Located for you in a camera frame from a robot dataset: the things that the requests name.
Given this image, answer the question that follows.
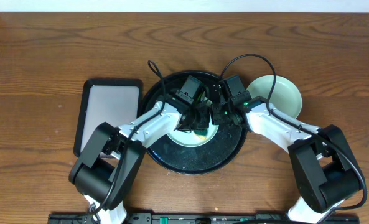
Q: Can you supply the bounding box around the mint green plate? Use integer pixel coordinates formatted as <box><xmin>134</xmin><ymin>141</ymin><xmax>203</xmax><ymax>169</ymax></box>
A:
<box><xmin>247</xmin><ymin>75</ymin><xmax>302</xmax><ymax>118</ymax></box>
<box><xmin>167</xmin><ymin>119</ymin><xmax>219</xmax><ymax>147</ymax></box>

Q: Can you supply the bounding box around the rectangular black grey tray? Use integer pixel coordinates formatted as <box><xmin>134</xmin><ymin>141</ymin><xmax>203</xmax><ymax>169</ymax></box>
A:
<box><xmin>73</xmin><ymin>78</ymin><xmax>142</xmax><ymax>157</ymax></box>

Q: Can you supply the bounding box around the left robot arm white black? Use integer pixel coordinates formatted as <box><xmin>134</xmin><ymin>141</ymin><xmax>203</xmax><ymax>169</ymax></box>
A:
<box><xmin>68</xmin><ymin>96</ymin><xmax>212</xmax><ymax>223</ymax></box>

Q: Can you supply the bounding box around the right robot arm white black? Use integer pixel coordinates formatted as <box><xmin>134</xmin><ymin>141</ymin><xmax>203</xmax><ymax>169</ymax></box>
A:
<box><xmin>211</xmin><ymin>86</ymin><xmax>367</xmax><ymax>223</ymax></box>

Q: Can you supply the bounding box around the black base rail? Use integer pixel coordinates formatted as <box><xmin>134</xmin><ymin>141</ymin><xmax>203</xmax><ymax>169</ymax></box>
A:
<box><xmin>47</xmin><ymin>211</ymin><xmax>359</xmax><ymax>224</ymax></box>

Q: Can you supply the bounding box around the green yellow sponge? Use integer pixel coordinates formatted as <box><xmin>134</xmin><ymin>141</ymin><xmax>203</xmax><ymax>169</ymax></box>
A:
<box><xmin>194</xmin><ymin>129</ymin><xmax>208</xmax><ymax>140</ymax></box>

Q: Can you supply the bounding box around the round black tray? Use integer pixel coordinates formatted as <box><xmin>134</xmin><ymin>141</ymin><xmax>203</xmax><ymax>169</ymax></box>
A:
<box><xmin>137</xmin><ymin>70</ymin><xmax>248</xmax><ymax>175</ymax></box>

